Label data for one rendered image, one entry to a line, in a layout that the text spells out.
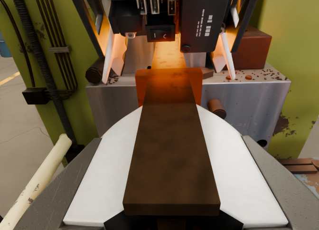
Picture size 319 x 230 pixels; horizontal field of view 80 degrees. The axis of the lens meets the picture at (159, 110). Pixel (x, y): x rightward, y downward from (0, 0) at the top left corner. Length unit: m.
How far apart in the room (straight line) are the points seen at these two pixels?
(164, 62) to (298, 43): 0.50
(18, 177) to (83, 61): 1.25
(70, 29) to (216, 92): 0.40
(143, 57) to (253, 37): 0.21
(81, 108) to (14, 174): 1.15
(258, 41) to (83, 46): 0.42
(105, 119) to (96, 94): 0.06
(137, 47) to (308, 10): 0.42
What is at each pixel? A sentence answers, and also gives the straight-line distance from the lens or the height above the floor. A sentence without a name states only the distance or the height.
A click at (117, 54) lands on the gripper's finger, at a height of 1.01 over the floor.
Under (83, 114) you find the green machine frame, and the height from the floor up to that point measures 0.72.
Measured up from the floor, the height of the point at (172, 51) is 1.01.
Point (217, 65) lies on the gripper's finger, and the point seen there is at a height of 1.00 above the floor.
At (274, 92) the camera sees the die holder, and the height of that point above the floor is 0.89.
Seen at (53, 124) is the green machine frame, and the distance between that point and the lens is 0.76.
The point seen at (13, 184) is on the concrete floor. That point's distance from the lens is 1.69.
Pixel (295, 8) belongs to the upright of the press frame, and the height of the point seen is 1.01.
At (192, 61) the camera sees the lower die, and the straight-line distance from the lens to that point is 0.41.
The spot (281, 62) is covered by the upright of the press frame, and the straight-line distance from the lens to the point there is 0.64.
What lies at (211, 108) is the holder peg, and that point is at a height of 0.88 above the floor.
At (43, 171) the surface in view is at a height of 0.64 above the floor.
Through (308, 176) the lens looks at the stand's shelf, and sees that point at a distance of 0.62.
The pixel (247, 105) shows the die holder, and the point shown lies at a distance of 0.41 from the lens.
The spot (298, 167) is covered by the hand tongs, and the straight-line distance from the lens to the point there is 0.62.
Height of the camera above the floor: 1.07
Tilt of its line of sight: 33 degrees down
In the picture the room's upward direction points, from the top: 3 degrees counter-clockwise
